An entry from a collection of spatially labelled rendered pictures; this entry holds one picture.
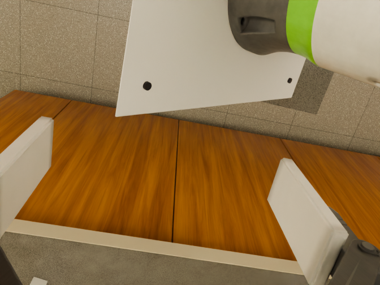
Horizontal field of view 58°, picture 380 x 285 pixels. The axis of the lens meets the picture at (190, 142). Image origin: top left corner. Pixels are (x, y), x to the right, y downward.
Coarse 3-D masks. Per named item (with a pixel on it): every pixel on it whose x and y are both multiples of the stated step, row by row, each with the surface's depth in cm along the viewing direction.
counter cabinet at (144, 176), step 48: (48, 96) 140; (0, 144) 99; (96, 144) 111; (144, 144) 118; (192, 144) 126; (240, 144) 135; (288, 144) 145; (48, 192) 84; (96, 192) 87; (144, 192) 92; (192, 192) 96; (240, 192) 102; (336, 192) 114; (192, 240) 78; (240, 240) 82
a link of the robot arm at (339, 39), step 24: (312, 0) 29; (336, 0) 27; (360, 0) 26; (288, 24) 32; (312, 24) 30; (336, 24) 28; (360, 24) 27; (312, 48) 31; (336, 48) 29; (360, 48) 28; (336, 72) 33; (360, 72) 30
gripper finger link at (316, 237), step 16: (288, 160) 20; (288, 176) 19; (304, 176) 18; (272, 192) 20; (288, 192) 18; (304, 192) 17; (272, 208) 20; (288, 208) 18; (304, 208) 16; (320, 208) 15; (288, 224) 18; (304, 224) 16; (320, 224) 15; (336, 224) 14; (288, 240) 17; (304, 240) 16; (320, 240) 14; (336, 240) 14; (304, 256) 16; (320, 256) 14; (336, 256) 14; (304, 272) 15; (320, 272) 14
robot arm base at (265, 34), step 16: (240, 0) 33; (256, 0) 33; (272, 0) 32; (288, 0) 31; (240, 16) 34; (256, 16) 34; (272, 16) 33; (240, 32) 36; (256, 32) 35; (272, 32) 34; (256, 48) 38; (272, 48) 37; (288, 48) 35
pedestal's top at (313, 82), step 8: (304, 64) 53; (312, 64) 53; (304, 72) 53; (312, 72) 53; (320, 72) 53; (328, 72) 53; (304, 80) 54; (312, 80) 54; (320, 80) 54; (328, 80) 54; (296, 88) 54; (304, 88) 54; (312, 88) 54; (320, 88) 54; (296, 96) 55; (304, 96) 55; (312, 96) 55; (320, 96) 55; (280, 104) 55; (288, 104) 55; (296, 104) 55; (304, 104) 55; (312, 104) 55; (320, 104) 55; (312, 112) 56
